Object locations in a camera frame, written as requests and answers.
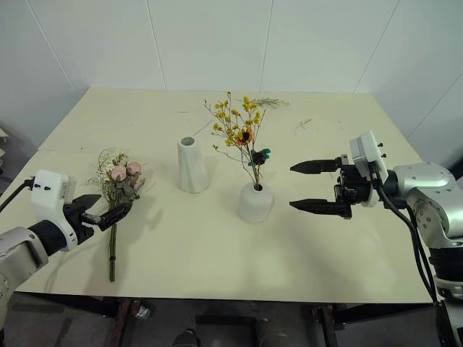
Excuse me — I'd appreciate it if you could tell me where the white slatted object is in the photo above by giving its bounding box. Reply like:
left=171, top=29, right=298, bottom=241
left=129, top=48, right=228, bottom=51
left=0, top=126, right=10, bottom=160

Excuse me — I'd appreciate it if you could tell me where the tall white faceted vase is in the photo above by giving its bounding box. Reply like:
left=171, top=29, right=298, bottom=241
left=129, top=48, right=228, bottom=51
left=177, top=136, right=211, bottom=194

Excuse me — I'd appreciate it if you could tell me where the rusty metal table leg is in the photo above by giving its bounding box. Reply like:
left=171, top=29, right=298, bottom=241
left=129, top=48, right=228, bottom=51
left=108, top=298, right=140, bottom=347
left=313, top=305, right=336, bottom=347

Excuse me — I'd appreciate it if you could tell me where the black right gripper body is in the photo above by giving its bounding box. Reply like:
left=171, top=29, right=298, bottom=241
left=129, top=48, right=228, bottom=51
left=332, top=154, right=375, bottom=207

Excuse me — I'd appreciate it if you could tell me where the small loose dried twig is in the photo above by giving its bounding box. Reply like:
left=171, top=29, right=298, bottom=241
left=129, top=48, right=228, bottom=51
left=293, top=117, right=313, bottom=137

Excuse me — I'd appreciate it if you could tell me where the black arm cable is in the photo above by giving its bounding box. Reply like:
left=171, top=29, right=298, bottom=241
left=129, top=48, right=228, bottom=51
left=375, top=180, right=441, bottom=303
left=370, top=171, right=439, bottom=305
left=0, top=176, right=37, bottom=213

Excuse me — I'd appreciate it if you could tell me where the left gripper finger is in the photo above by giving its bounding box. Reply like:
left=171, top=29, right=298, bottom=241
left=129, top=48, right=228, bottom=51
left=73, top=194, right=103, bottom=215
left=95, top=202, right=134, bottom=233

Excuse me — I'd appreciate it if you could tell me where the pink dried flower bouquet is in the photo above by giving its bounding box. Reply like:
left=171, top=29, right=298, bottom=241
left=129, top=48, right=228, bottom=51
left=88, top=147, right=146, bottom=283

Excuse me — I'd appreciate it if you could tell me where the thin loose dried stem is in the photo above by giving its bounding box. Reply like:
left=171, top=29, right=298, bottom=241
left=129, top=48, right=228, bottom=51
left=194, top=121, right=213, bottom=138

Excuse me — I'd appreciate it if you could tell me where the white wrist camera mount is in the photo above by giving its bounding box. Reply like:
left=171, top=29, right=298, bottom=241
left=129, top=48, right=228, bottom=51
left=30, top=169, right=77, bottom=253
left=349, top=129, right=390, bottom=209

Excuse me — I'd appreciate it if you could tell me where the loose dried grass sprig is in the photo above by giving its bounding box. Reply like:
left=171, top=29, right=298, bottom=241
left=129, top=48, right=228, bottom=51
left=249, top=97, right=290, bottom=108

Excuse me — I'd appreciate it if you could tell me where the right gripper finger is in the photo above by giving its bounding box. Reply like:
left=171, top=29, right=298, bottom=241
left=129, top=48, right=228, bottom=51
left=289, top=157, right=343, bottom=175
left=289, top=197, right=353, bottom=220

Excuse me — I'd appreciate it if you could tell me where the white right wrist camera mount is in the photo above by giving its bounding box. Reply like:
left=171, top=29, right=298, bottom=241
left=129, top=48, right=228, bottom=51
left=349, top=129, right=390, bottom=209

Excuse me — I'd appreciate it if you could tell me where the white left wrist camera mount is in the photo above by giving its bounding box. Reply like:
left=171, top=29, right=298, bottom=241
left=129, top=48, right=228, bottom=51
left=30, top=169, right=77, bottom=253

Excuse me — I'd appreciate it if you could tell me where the short white round vase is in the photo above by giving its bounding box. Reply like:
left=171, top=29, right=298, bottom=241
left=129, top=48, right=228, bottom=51
left=237, top=182, right=275, bottom=224

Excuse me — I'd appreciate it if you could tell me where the yellow dried flower bouquet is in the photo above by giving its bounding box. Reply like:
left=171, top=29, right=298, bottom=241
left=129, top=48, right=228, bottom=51
left=202, top=91, right=273, bottom=191

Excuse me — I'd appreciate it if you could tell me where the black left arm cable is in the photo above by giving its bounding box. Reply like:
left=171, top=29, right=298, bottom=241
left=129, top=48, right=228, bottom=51
left=0, top=176, right=37, bottom=213

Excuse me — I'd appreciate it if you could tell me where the dark rounded shape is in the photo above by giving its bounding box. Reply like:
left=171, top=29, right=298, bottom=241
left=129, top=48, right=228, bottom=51
left=172, top=327, right=202, bottom=347

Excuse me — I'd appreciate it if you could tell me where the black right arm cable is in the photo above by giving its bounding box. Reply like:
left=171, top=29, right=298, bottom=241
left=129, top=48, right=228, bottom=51
left=370, top=171, right=439, bottom=305
left=375, top=180, right=441, bottom=303

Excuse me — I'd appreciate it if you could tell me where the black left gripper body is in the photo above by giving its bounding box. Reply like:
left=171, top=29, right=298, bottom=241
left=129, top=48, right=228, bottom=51
left=63, top=200, right=101, bottom=247

